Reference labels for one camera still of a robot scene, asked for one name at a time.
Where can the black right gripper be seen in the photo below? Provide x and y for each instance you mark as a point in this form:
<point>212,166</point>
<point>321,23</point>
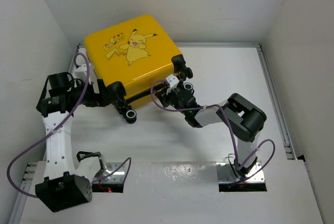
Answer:
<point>165,97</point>

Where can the white front platform board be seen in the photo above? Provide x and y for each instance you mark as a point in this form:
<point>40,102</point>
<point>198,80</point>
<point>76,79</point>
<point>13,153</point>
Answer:
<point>189,193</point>

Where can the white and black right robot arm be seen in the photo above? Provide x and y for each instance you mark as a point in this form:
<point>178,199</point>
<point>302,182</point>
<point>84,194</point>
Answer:
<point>243,119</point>

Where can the metal base plate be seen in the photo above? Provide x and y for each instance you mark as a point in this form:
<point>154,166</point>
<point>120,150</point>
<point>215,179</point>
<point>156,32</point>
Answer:
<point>111,173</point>
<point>227,174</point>

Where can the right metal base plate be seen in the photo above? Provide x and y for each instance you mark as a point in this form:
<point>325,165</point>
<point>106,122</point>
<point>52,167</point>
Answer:
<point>227,174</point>

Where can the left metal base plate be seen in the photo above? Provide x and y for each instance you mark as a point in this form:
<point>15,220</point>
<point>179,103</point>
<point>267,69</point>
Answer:
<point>111,173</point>

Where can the aluminium frame rail left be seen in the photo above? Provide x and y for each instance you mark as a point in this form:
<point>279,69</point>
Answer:
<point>31,171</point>

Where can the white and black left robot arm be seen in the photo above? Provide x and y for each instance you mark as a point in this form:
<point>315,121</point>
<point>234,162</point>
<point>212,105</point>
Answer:
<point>90,163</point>

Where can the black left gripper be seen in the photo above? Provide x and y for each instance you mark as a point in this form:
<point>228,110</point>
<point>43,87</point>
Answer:
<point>102,99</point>

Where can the yellow suitcase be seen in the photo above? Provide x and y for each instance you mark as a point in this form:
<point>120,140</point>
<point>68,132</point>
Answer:
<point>129,57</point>

